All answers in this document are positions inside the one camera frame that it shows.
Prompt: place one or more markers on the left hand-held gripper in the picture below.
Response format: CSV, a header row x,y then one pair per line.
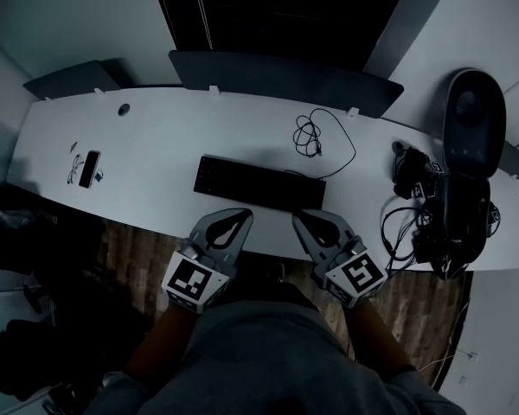
x,y
188,281

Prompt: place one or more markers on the person's left forearm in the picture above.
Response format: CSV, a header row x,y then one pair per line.
x,y
162,344

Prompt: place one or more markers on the small black white gadget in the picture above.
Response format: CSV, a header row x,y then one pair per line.
x,y
495,218

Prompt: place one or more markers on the black office chair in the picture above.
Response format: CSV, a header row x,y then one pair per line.
x,y
39,275

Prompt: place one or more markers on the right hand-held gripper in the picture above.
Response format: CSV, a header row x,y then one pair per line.
x,y
356,277

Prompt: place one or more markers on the person's grey shirt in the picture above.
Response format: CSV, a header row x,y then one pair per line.
x,y
264,361

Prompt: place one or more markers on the small blue adapter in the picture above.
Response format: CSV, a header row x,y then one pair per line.
x,y
99,176

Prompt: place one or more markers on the white panel clip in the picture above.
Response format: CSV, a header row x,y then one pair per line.
x,y
100,91
214,90
353,111

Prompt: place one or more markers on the person's dark trousers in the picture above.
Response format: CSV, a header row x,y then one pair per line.
x,y
259,290

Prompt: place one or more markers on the dark window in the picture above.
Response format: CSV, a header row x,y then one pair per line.
x,y
285,11

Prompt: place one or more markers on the black keyboard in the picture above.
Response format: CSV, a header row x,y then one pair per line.
x,y
259,184

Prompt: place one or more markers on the black smartphone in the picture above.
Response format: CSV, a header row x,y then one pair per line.
x,y
89,169

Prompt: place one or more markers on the long dark desk partition panel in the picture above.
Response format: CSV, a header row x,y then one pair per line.
x,y
285,82

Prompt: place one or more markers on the thin-framed eyeglasses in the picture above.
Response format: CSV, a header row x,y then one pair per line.
x,y
72,176

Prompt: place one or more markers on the person's right forearm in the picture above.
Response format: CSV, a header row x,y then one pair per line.
x,y
374,340

